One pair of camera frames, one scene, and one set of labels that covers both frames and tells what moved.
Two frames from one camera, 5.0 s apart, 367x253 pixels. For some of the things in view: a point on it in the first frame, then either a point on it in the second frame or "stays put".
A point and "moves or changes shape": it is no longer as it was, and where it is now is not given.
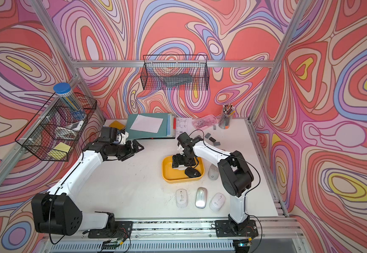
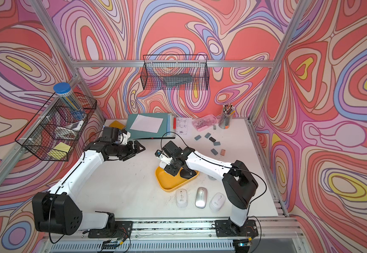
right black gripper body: [184, 159] → [173, 168]
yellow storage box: [172, 175] moves or changes shape
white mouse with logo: [216, 201] stays put
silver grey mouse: [201, 197] stays put
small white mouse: [181, 198] stays put
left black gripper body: [121, 151] stays put
